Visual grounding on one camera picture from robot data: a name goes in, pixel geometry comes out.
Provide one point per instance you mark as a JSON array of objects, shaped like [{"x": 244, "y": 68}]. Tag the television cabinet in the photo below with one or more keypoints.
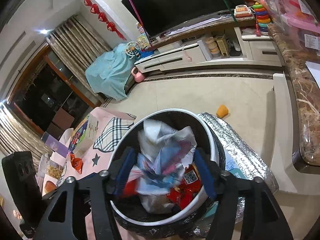
[{"x": 225, "y": 60}]

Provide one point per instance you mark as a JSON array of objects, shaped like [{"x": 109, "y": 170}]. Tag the purple tumbler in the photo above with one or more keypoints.
[{"x": 55, "y": 143}]

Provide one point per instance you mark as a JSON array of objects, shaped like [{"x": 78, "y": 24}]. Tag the black flat television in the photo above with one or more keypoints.
[{"x": 180, "y": 5}]

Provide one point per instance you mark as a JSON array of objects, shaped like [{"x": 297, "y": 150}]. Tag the colourful toy house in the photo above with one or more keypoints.
[{"x": 143, "y": 41}]

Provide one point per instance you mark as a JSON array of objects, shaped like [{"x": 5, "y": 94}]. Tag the red hanging decoration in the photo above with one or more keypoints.
[{"x": 102, "y": 17}]

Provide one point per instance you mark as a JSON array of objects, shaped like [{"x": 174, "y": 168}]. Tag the clear plastic popcorn cup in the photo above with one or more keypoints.
[{"x": 53, "y": 171}]

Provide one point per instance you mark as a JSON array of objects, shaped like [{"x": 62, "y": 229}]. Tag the clear pink storage box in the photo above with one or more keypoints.
[{"x": 297, "y": 10}]

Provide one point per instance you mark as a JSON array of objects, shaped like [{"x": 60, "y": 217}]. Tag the dark glass sliding door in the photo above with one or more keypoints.
[{"x": 45, "y": 92}]

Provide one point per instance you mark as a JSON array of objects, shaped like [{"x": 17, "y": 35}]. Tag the beige patterned curtain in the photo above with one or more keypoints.
[
  {"x": 20, "y": 135},
  {"x": 75, "y": 42}
]

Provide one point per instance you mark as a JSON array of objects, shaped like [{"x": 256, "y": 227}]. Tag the white paper sheet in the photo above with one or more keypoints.
[{"x": 314, "y": 75}]

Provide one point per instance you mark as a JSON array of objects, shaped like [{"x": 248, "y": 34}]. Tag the orange-red snack packet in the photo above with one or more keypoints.
[{"x": 77, "y": 163}]

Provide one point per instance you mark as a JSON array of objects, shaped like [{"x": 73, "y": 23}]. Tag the white-rimmed trash bin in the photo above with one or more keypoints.
[{"x": 202, "y": 130}]

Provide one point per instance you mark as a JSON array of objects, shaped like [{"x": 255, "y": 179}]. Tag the toy cash register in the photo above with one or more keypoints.
[{"x": 243, "y": 11}]

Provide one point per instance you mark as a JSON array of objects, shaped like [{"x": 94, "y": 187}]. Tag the brown marble counter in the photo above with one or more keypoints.
[{"x": 300, "y": 85}]

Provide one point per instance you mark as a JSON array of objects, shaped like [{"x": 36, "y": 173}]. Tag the white plastic bag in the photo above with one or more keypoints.
[{"x": 155, "y": 132}]

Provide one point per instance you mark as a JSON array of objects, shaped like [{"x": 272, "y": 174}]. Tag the teal cloth cover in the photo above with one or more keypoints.
[{"x": 107, "y": 72}]

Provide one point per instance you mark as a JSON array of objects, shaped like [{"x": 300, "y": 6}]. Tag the pink kettlebell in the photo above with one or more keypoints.
[{"x": 138, "y": 76}]

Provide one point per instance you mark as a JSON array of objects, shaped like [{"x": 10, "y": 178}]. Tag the red chips snack packet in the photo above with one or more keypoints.
[{"x": 185, "y": 192}]

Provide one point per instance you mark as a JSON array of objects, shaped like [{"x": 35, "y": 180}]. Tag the ferris wheel toy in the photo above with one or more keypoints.
[{"x": 133, "y": 50}]

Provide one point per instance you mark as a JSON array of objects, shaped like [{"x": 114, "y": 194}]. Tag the pink plaid-patch tablecloth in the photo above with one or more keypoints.
[{"x": 112, "y": 135}]

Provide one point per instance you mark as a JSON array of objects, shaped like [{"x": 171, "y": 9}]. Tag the silver insulated bag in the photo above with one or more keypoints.
[{"x": 240, "y": 145}]

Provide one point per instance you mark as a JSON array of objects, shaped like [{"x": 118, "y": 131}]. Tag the blue plastic wrapper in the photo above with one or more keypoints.
[{"x": 155, "y": 177}]

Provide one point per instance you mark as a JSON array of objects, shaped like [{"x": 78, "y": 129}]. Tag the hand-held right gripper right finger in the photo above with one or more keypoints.
[{"x": 203, "y": 173}]

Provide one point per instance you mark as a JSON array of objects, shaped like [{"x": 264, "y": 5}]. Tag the colourful picture box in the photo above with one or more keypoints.
[{"x": 80, "y": 132}]

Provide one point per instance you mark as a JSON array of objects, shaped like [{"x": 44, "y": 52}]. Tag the orange plastic cup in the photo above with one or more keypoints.
[{"x": 222, "y": 111}]

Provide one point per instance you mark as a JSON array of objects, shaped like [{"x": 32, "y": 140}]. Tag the yellowed power strip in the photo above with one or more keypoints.
[{"x": 222, "y": 48}]

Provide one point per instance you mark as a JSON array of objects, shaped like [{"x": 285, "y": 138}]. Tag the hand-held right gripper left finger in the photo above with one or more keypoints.
[{"x": 125, "y": 171}]

